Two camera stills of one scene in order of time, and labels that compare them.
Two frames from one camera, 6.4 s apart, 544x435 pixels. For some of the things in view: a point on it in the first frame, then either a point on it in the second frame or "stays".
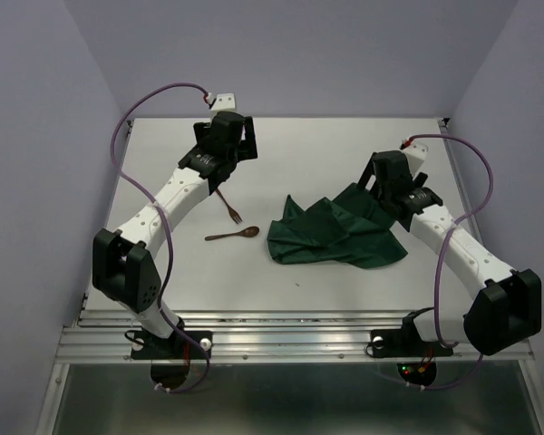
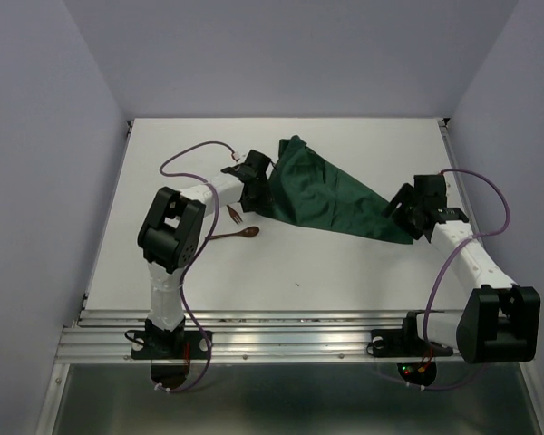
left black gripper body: (247, 149) → (261, 198)
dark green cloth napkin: (353, 227) → (306, 189)
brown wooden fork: (234, 214) stays
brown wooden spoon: (249, 231) stays
